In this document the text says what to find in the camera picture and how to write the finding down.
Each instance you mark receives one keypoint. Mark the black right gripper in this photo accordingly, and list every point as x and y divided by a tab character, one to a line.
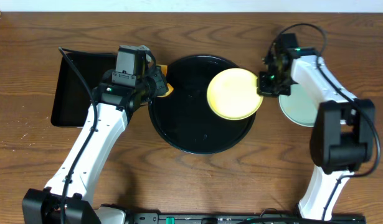
263	88

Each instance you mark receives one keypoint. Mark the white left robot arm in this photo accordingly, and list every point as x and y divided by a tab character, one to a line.
68	196

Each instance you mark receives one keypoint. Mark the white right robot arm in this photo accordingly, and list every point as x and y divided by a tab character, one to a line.
343	134

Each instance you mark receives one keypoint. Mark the mint green plate with streak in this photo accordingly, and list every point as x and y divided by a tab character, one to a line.
298	107

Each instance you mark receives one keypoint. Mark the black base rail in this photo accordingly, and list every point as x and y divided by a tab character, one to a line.
154	218

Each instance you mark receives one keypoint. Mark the yellow plate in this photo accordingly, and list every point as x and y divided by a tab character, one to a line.
233	94

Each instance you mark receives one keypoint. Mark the round black tray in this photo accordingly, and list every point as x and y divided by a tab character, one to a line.
184	118

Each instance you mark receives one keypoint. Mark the orange green scrub sponge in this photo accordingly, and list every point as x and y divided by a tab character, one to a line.
164	70

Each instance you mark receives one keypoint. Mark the rectangular black tray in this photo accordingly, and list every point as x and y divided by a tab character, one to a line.
71	102

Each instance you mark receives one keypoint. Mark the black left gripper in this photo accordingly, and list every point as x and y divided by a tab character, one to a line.
154	78

